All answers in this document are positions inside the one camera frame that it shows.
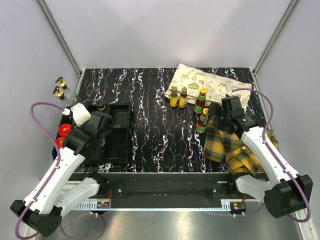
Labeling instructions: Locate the red lid chili jar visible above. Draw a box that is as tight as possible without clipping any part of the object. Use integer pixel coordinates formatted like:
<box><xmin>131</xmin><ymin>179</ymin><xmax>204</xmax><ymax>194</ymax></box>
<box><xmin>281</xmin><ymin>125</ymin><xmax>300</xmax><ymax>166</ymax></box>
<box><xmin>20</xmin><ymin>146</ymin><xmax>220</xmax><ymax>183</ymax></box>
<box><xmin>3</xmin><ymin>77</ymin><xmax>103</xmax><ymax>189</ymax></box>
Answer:
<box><xmin>55</xmin><ymin>136</ymin><xmax>66</xmax><ymax>149</ymax></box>
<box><xmin>58</xmin><ymin>123</ymin><xmax>73</xmax><ymax>137</ymax></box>

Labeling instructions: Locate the tall green label sauce bottle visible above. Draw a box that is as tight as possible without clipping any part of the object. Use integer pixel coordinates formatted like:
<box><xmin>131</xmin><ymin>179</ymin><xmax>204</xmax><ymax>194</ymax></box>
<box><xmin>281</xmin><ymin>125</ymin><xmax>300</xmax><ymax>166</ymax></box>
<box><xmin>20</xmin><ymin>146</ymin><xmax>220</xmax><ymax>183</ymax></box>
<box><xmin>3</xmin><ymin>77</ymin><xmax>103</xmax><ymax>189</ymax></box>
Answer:
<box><xmin>194</xmin><ymin>87</ymin><xmax>207</xmax><ymax>114</ymax></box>

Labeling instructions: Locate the clear pump bottle gold top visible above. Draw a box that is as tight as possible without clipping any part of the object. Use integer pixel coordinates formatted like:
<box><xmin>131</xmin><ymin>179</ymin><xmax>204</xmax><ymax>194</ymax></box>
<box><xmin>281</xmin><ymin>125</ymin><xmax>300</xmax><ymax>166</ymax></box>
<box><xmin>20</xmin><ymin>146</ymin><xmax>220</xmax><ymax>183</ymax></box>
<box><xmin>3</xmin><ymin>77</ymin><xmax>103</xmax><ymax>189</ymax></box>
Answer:
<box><xmin>55</xmin><ymin>76</ymin><xmax>81</xmax><ymax>105</ymax></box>

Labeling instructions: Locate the black compartment organizer tray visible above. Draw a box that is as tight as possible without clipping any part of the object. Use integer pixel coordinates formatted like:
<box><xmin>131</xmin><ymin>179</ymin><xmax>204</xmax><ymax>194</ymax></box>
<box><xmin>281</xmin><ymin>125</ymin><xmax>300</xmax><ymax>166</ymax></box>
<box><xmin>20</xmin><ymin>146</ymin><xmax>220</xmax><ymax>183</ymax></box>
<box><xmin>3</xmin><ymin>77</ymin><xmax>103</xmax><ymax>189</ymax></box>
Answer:
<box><xmin>59</xmin><ymin>103</ymin><xmax>133</xmax><ymax>165</ymax></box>

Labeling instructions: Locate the yellow label bottle brown cap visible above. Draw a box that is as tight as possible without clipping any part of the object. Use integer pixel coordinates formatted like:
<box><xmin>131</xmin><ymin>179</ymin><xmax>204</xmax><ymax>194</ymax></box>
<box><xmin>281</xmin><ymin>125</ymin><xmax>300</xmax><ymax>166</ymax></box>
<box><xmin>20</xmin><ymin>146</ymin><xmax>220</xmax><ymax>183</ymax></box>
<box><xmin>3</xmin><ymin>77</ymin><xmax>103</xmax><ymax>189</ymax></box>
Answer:
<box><xmin>169</xmin><ymin>86</ymin><xmax>178</xmax><ymax>108</ymax></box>

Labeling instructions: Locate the cream printed cloth bag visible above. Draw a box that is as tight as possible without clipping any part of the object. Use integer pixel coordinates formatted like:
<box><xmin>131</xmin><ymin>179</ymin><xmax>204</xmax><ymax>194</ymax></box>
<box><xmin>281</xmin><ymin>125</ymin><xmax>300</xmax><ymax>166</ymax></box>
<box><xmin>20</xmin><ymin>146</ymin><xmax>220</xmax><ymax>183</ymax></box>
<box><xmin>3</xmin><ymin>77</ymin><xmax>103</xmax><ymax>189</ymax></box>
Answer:
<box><xmin>164</xmin><ymin>63</ymin><xmax>252</xmax><ymax>109</ymax></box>

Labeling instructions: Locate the short green label sauce bottle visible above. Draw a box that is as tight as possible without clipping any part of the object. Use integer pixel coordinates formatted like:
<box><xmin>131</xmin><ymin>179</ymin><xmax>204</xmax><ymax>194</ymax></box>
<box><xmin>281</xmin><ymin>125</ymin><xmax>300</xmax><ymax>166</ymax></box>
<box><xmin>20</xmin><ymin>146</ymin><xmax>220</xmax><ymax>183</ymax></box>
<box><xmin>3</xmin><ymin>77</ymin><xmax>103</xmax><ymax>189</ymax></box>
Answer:
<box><xmin>195</xmin><ymin>107</ymin><xmax>209</xmax><ymax>134</ymax></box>

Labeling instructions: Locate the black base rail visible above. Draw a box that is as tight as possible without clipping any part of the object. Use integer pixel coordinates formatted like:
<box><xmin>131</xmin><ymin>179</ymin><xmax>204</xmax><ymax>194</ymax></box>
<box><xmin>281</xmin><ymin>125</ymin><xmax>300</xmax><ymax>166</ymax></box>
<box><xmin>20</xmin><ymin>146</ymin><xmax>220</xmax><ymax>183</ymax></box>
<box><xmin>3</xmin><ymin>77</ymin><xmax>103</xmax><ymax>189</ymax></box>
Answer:
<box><xmin>102</xmin><ymin>172</ymin><xmax>244</xmax><ymax>210</ymax></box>

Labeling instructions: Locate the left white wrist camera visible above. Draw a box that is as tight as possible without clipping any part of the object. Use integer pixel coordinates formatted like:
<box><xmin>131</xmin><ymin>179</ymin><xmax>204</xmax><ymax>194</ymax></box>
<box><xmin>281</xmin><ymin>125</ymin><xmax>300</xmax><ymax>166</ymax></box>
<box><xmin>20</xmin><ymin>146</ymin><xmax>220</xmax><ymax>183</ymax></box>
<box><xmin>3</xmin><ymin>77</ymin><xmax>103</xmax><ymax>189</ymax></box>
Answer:
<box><xmin>62</xmin><ymin>103</ymin><xmax>91</xmax><ymax>127</ymax></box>

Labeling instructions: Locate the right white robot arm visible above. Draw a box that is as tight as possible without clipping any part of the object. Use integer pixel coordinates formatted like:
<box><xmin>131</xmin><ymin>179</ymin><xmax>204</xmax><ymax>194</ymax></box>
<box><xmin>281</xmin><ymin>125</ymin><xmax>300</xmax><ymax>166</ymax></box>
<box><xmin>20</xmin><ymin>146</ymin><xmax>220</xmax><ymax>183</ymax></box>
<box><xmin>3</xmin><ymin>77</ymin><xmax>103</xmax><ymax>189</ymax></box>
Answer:
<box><xmin>207</xmin><ymin>95</ymin><xmax>313</xmax><ymax>222</ymax></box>

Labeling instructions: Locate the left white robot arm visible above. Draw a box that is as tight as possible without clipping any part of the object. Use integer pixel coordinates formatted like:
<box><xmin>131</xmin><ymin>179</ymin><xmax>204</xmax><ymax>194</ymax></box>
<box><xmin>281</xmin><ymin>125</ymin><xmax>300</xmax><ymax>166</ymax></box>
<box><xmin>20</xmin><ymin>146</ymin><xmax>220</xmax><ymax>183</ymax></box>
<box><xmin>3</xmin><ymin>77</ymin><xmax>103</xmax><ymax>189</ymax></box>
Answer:
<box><xmin>10</xmin><ymin>111</ymin><xmax>113</xmax><ymax>240</ymax></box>

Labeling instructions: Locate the yellow plaid cloth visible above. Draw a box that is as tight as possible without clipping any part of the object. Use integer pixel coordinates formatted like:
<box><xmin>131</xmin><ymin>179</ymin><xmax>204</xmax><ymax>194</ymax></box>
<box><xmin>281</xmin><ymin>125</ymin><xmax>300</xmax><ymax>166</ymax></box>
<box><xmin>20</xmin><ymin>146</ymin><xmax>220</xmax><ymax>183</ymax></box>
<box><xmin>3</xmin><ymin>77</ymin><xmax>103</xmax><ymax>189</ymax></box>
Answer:
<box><xmin>204</xmin><ymin>121</ymin><xmax>265</xmax><ymax>178</ymax></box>

